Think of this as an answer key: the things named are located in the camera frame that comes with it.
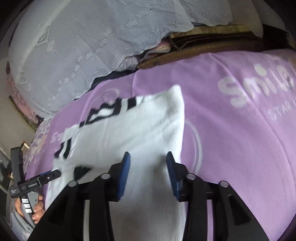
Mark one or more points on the purple smile print blanket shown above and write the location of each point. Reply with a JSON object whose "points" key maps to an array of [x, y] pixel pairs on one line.
{"points": [[239, 124]]}

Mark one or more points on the white black-trimmed knit sweater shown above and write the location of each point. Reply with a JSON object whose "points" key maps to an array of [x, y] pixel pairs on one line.
{"points": [[147, 127]]}

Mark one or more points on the pink floral pillow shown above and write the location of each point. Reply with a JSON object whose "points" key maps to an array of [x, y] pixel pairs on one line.
{"points": [[30, 117]]}

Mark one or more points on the person's left hand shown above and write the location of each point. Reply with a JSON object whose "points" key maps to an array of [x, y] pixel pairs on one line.
{"points": [[38, 209]]}

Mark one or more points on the purple floral bed sheet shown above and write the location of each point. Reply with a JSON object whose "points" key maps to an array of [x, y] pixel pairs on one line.
{"points": [[37, 143]]}

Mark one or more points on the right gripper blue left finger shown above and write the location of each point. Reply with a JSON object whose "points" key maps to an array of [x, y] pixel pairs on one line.
{"points": [[81, 211]]}

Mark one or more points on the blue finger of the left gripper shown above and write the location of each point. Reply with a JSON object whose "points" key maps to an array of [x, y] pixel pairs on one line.
{"points": [[49, 176]]}

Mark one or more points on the white lace cover cloth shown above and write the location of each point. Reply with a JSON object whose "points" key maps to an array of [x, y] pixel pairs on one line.
{"points": [[60, 47]]}

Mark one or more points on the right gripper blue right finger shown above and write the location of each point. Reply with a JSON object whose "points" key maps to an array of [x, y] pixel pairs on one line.
{"points": [[232, 219]]}

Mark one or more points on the woven bamboo mat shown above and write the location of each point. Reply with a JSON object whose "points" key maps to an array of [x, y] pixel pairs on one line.
{"points": [[204, 39]]}

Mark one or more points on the pile of clothes under lace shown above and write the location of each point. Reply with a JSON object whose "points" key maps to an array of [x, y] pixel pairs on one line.
{"points": [[143, 55]]}

